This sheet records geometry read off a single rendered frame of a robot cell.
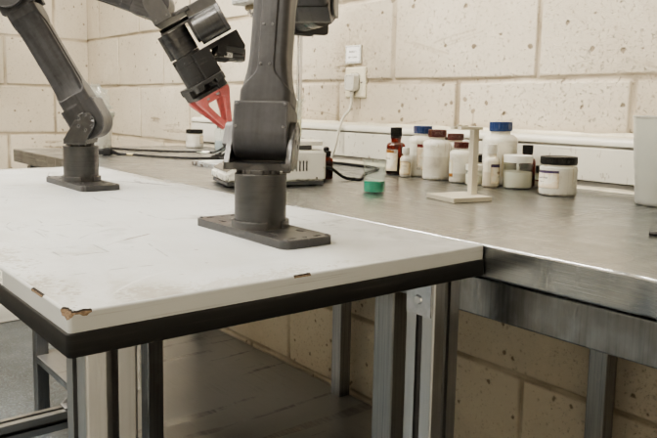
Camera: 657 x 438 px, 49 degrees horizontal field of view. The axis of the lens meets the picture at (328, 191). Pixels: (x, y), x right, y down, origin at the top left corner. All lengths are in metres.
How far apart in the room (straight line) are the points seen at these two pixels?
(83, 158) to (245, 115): 0.57
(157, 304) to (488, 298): 0.45
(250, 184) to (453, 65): 1.03
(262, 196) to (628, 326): 0.42
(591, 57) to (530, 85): 0.15
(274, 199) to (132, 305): 0.31
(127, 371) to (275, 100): 0.39
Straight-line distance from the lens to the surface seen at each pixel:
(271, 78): 0.88
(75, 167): 1.39
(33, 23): 1.41
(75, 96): 1.38
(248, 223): 0.85
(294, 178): 1.39
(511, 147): 1.53
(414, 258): 0.77
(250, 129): 0.86
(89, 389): 0.62
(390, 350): 1.05
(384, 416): 1.09
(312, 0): 1.15
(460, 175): 1.53
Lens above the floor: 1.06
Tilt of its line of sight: 7 degrees down
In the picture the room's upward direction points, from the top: 1 degrees clockwise
